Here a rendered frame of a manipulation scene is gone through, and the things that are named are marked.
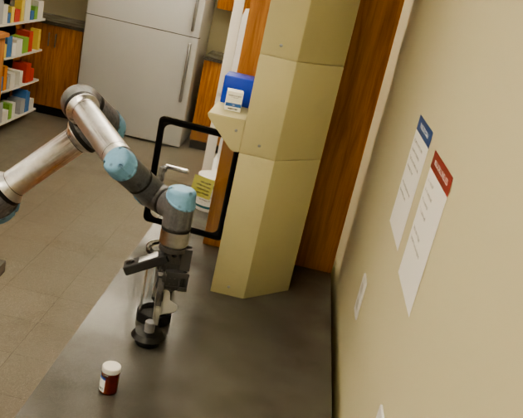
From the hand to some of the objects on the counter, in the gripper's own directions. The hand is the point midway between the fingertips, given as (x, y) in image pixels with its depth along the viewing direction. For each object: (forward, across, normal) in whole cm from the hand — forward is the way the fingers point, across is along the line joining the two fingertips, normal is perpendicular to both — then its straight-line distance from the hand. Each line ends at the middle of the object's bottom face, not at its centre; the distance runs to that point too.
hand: (153, 312), depth 184 cm
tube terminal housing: (+10, +47, -37) cm, 60 cm away
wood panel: (+10, +68, -45) cm, 82 cm away
